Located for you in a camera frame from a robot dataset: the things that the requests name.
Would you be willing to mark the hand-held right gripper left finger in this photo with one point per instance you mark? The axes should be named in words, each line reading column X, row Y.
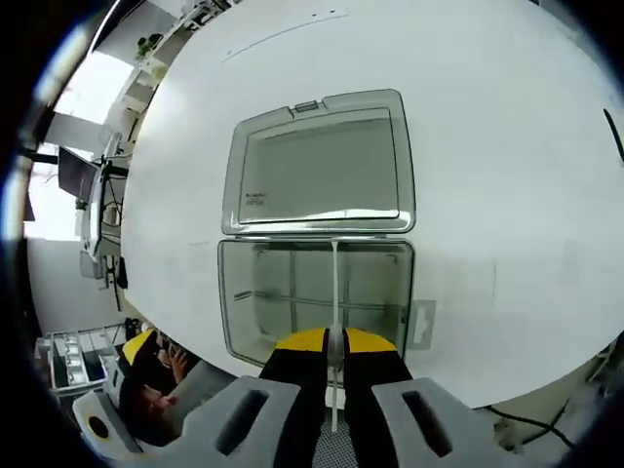
column 292, row 390

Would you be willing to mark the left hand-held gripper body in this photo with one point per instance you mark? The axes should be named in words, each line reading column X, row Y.
column 99, row 427

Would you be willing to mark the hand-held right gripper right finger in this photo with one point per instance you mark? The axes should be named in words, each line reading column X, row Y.
column 375, row 390

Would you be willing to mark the clear plastic divider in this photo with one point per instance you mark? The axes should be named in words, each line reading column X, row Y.
column 336, row 273

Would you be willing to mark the grey transparent guide fixture box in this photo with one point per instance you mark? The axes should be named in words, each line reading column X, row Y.
column 317, row 170

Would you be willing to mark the person's left hand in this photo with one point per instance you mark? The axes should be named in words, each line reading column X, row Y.
column 161, row 399

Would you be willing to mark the white storage shelf rack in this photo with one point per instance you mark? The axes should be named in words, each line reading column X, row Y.
column 73, row 356

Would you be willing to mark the dark computer monitor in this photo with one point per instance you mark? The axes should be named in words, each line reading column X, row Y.
column 78, row 173

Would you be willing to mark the green potted plant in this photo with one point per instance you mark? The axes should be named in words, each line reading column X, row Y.
column 146, row 46

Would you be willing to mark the black pen on table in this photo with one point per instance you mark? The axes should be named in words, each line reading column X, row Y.
column 615, row 134

